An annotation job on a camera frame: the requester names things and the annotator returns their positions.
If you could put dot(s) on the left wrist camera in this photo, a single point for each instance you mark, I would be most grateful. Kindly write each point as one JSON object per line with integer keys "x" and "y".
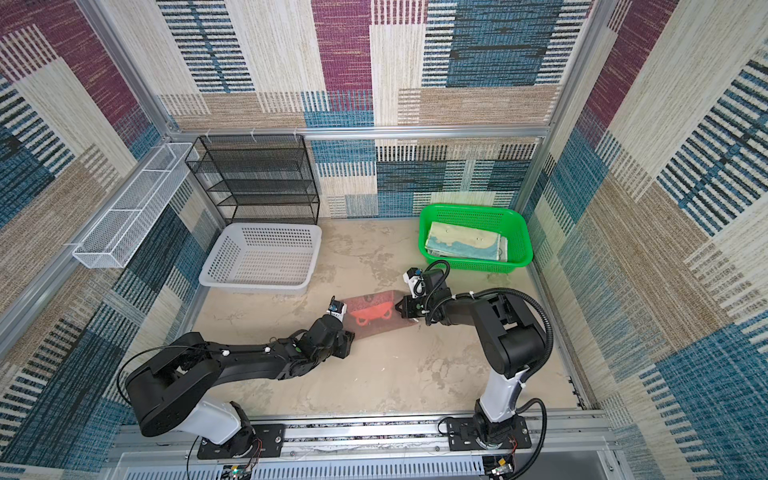
{"x": 337, "y": 309}

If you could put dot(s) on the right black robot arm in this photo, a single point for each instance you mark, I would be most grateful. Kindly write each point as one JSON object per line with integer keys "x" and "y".
{"x": 516, "y": 338}

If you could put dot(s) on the aluminium front rail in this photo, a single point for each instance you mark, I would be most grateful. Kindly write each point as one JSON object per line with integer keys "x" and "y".
{"x": 565, "y": 444}

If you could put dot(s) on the black wire shelf rack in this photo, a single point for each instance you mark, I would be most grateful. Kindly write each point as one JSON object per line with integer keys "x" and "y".
{"x": 257, "y": 178}

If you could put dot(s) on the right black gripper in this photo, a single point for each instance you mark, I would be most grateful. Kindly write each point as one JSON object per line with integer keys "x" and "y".
{"x": 407, "y": 312}

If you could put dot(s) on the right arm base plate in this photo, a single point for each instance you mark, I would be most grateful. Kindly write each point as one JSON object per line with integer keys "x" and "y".
{"x": 473, "y": 433}

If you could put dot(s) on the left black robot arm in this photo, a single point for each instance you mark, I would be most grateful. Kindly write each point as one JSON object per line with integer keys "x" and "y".
{"x": 170, "y": 391}

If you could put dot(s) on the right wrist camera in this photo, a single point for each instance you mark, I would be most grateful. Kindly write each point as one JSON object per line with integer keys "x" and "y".
{"x": 415, "y": 282}

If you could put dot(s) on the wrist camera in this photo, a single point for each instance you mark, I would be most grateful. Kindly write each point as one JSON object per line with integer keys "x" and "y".
{"x": 337, "y": 309}
{"x": 415, "y": 282}

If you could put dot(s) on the green plastic basket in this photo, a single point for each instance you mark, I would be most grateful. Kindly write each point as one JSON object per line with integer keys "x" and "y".
{"x": 506, "y": 222}

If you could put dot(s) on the white wire mesh tray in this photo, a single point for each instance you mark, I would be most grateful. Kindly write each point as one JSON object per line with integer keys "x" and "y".
{"x": 119, "y": 232}

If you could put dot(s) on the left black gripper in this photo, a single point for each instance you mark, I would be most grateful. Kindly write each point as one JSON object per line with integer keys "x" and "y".
{"x": 346, "y": 343}

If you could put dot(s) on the red pink towel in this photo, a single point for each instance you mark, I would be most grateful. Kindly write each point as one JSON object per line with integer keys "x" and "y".
{"x": 374, "y": 314}

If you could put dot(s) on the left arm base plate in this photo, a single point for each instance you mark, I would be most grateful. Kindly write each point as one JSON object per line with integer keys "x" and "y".
{"x": 256, "y": 441}

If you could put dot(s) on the pale green teal towel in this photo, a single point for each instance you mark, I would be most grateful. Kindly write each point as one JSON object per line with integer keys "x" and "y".
{"x": 452, "y": 241}

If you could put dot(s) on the white plastic laundry basket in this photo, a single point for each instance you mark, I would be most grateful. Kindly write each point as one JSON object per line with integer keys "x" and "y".
{"x": 263, "y": 258}

